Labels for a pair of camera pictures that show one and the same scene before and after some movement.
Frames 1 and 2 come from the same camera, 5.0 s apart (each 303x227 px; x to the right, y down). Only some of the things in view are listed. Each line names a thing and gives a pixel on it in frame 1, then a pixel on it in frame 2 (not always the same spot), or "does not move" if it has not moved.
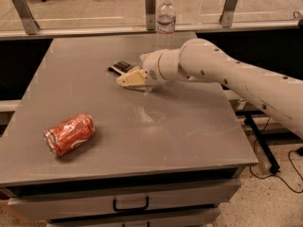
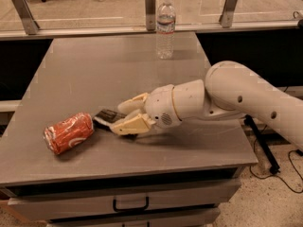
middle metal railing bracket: x=151 y=8 does not move
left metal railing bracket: x=25 y=12 does not move
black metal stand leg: x=274 y=165 does not move
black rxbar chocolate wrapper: x=120 y=67 → x=105 y=118
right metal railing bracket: x=226 y=15 does not move
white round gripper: x=151 y=66 → x=160 y=107
